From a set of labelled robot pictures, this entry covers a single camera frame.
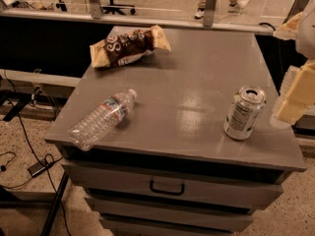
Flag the brown chip bag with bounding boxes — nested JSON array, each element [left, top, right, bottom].
[[90, 26, 171, 68]]

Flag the black floor cable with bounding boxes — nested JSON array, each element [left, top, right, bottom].
[[0, 77, 72, 236]]

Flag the black tripod leg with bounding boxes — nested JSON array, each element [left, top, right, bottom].
[[40, 174, 68, 236]]

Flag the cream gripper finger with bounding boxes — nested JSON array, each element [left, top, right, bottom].
[[270, 60, 315, 128]]

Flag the silver soda can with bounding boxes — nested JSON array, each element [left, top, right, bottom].
[[223, 86, 267, 141]]

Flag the clear plastic water bottle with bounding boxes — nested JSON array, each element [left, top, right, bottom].
[[68, 88, 137, 151]]

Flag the person legs with sneakers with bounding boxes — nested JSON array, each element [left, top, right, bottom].
[[194, 0, 250, 20]]

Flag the black power adapter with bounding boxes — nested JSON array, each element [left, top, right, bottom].
[[28, 158, 49, 178]]

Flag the grey drawer cabinet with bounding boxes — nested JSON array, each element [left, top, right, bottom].
[[46, 29, 306, 236]]

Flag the black drawer handle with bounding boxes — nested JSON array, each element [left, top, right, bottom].
[[149, 180, 185, 196]]

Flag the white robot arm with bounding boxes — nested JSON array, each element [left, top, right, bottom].
[[270, 3, 315, 129]]

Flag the metal railing frame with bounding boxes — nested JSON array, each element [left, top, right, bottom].
[[1, 0, 314, 31]]

